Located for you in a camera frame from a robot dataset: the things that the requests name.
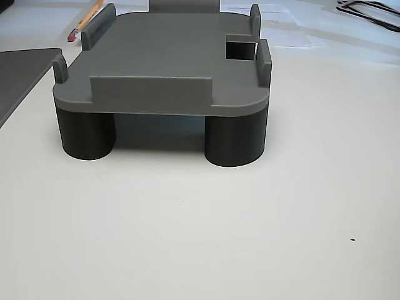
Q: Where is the white paper sheet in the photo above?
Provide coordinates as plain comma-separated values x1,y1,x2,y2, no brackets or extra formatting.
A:
261,18,326,49
220,0,400,36

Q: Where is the yellow pencil with pink eraser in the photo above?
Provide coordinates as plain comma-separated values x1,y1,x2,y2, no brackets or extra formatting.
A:
66,0,104,43

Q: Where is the flat gray tray plate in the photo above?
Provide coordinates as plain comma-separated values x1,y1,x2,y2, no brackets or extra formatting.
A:
0,47,63,128

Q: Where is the gray frame holder with legs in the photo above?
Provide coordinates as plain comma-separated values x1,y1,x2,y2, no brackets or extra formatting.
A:
51,0,273,168

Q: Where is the thin black rectangular frame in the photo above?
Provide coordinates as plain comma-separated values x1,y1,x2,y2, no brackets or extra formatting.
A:
336,0,400,33

